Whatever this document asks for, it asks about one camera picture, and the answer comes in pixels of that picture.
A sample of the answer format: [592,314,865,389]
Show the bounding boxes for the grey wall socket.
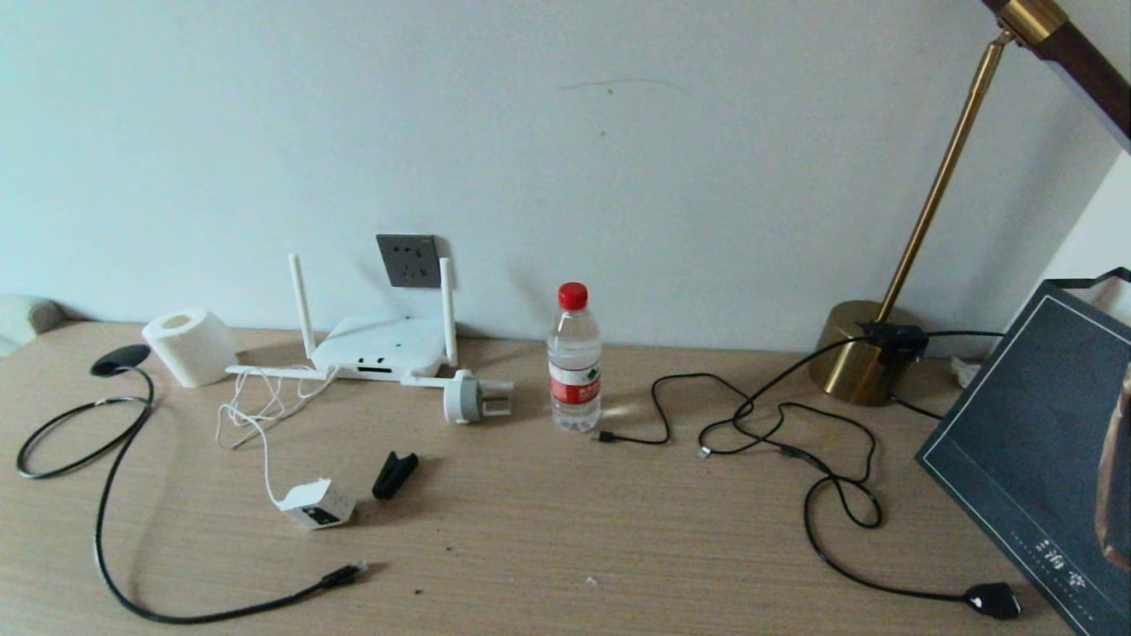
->
[376,234,443,289]

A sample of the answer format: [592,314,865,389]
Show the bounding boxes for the small black plastic clip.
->
[372,451,419,501]

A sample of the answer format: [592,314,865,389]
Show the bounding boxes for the white round plug adapter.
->
[443,368,515,426]

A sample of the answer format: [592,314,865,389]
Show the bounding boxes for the black USB charging cable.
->
[594,334,871,447]

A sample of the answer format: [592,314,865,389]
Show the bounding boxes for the white wifi router with antennas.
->
[225,254,460,390]

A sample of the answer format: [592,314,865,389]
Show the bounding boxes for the white toilet paper roll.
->
[141,308,239,389]

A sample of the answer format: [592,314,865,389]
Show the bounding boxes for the black lamp power cord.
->
[888,329,1008,420]

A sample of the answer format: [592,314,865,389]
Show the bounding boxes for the black ethernet cable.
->
[16,367,368,625]

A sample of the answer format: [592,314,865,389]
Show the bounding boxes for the brass desk lamp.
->
[810,0,1131,407]

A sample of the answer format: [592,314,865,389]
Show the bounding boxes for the clear water bottle red cap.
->
[547,282,603,433]

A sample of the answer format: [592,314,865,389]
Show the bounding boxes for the tan bag handle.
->
[1094,358,1131,571]

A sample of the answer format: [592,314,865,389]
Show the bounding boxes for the white power adapter with cable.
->
[277,478,357,531]

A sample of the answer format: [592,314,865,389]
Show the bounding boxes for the dark teal paper bag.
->
[915,268,1131,636]

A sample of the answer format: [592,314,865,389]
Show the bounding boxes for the black usb cables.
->
[697,402,1023,620]

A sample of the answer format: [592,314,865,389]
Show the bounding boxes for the black block on lamp base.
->
[855,322,930,365]

